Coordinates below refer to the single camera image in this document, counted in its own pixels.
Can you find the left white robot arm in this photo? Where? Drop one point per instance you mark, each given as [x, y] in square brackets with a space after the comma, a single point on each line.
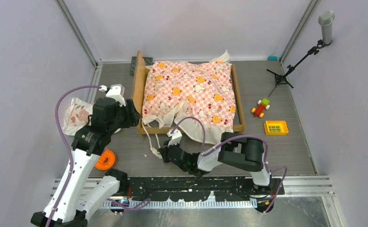
[68, 208]

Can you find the black microphone tripod stand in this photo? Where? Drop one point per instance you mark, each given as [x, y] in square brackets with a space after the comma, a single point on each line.
[282, 79]

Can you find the teal small block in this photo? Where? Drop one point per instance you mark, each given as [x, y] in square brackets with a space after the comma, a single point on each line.
[272, 58]

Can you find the white floral pillow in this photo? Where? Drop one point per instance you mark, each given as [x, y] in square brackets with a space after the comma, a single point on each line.
[76, 116]

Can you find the red green toy car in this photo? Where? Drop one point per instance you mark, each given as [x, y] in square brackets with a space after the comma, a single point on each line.
[262, 106]

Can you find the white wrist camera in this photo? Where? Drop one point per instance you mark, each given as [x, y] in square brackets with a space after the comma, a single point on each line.
[174, 136]
[116, 92]

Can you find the wooden pet bed frame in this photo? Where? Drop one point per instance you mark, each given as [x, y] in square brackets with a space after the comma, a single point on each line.
[138, 94]

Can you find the orange plastic arch piece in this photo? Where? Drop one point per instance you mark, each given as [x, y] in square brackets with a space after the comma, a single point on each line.
[106, 160]

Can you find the yellow toy window block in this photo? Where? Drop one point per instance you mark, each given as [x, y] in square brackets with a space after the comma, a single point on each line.
[276, 128]

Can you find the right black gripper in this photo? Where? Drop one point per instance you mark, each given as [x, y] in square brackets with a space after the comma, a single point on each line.
[164, 150]

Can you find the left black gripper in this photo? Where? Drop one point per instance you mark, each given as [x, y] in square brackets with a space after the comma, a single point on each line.
[134, 114]

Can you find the pink checkered duck blanket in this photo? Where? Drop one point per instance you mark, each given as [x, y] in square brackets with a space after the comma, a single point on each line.
[193, 94]

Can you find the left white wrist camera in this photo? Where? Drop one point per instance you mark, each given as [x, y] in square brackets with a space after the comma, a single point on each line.
[116, 92]

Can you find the grey microphone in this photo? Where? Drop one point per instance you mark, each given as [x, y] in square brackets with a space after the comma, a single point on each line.
[326, 20]

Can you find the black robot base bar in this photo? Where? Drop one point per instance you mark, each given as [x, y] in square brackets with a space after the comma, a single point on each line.
[197, 190]

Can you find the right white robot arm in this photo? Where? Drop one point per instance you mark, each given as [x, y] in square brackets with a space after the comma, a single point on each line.
[245, 152]

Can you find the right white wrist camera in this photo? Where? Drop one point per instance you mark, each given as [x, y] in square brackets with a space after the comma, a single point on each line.
[174, 136]

